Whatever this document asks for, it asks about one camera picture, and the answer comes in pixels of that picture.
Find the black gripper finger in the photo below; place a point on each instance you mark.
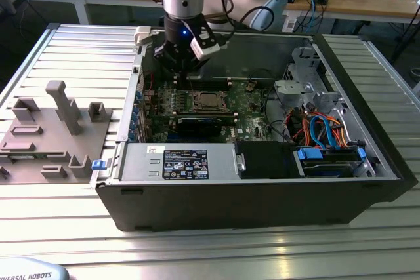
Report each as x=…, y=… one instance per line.
x=195, y=65
x=169, y=57

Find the silver topped CPU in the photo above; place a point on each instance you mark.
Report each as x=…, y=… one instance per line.
x=209, y=99

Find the black drive bay cover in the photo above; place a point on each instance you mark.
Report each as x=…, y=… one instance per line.
x=262, y=158

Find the beige case release latch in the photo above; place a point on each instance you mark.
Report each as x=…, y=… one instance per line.
x=143, y=34

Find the black graphics card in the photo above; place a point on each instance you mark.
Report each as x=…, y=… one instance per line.
x=200, y=126

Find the green motherboard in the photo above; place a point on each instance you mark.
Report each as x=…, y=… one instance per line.
x=252, y=119

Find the silver metal drive cage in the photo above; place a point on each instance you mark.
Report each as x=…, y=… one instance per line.
x=288, y=88

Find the grey power supply unit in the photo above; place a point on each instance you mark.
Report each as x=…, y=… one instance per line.
x=138, y=162

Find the blue plastic case latch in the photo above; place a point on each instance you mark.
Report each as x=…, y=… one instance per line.
x=99, y=165

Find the grey parts rack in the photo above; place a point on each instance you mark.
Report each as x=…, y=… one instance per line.
x=49, y=129

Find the black and grey PC case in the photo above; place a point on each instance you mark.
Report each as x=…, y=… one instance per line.
x=229, y=204

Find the hard disk in blue carrier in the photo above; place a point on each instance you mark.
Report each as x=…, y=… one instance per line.
x=328, y=165

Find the grey Universal Robots pendant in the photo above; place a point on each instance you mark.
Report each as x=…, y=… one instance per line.
x=29, y=268

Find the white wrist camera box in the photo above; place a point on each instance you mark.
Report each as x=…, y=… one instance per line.
x=205, y=47

